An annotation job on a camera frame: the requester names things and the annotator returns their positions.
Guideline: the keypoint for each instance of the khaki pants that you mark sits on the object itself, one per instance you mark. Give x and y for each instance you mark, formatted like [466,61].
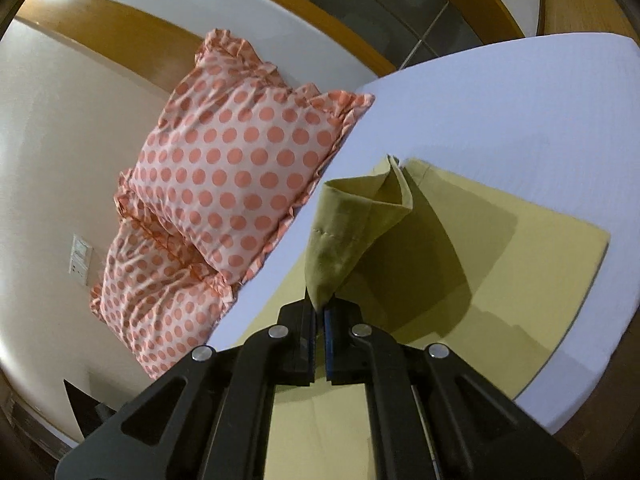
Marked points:
[498,279]

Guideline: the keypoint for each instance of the polka dot pillow near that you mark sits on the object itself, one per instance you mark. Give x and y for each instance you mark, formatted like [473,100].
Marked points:
[235,153]

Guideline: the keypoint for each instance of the polka dot pillow far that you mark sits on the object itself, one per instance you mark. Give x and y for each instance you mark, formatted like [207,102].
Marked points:
[158,296]

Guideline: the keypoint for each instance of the white bed sheet mattress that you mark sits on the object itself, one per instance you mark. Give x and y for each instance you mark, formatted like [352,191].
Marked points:
[554,120]

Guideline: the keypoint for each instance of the white wall socket plate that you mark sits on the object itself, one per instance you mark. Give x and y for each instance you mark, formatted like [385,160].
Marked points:
[80,260]

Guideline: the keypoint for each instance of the polka dot pillow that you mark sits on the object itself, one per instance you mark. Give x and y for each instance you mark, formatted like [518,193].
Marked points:
[158,296]
[235,153]

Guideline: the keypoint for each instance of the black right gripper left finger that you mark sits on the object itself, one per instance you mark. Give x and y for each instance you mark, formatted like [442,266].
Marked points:
[208,417]

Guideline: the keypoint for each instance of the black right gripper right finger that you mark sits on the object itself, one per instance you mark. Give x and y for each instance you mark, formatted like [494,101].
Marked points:
[432,416]

